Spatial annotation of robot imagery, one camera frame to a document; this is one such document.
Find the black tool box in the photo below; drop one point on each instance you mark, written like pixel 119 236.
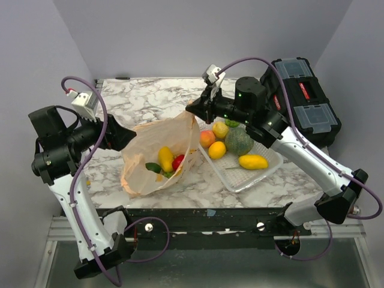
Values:
pixel 311 109

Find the green netted melon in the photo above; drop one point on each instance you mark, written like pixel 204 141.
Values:
pixel 238 142

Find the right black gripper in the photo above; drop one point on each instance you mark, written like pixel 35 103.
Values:
pixel 203 107

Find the yellow lemon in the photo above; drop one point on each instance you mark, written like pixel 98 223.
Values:
pixel 217 150

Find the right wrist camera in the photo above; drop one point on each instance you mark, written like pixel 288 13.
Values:
pixel 212 76

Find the brass pipe fitting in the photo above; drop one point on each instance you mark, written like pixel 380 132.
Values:
pixel 354 211

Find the pale yellow round fruit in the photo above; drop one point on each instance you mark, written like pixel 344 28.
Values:
pixel 220 130

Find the green custard apple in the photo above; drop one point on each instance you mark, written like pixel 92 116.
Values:
pixel 231 123

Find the orange banana-print plastic bag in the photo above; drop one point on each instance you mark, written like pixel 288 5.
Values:
pixel 181 134

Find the white plastic basket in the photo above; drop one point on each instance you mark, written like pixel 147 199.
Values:
pixel 236 178

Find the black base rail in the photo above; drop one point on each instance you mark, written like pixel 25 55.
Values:
pixel 207 229

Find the yellow mango front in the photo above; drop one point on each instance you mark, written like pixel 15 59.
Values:
pixel 165 158

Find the red tomato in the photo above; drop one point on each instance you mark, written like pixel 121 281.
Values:
pixel 177 161

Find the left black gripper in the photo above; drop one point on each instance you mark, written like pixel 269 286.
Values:
pixel 116 135

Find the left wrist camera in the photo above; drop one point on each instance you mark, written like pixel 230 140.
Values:
pixel 85 104

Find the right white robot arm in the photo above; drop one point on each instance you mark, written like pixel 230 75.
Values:
pixel 270 128

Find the yellow mango back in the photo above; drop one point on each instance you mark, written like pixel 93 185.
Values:
pixel 253 162

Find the orange peach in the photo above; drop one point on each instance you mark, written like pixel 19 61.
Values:
pixel 207 138

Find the aluminium frame rail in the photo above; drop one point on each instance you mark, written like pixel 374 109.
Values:
pixel 60 230

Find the yellow mango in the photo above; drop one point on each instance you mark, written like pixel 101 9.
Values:
pixel 165 158
pixel 253 162

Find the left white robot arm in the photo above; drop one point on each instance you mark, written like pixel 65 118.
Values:
pixel 58 162

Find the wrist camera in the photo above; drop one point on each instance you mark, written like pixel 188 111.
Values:
pixel 212 76
pixel 85 104

